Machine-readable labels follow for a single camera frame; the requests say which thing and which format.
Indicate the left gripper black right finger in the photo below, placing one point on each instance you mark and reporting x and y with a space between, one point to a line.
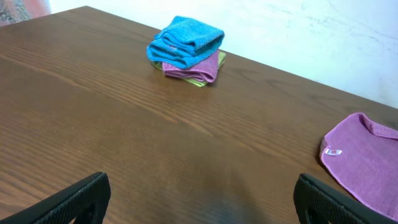
317 203

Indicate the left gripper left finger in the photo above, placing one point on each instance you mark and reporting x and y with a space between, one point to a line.
86 201

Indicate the purple microfiber cloth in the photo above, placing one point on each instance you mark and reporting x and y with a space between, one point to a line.
361 155

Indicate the folded pink cloth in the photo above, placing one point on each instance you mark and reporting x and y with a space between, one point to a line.
205 71

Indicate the folded green cloth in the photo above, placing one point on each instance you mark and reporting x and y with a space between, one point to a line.
222 57

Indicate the folded blue cloth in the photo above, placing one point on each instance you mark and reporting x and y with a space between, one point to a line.
185 42

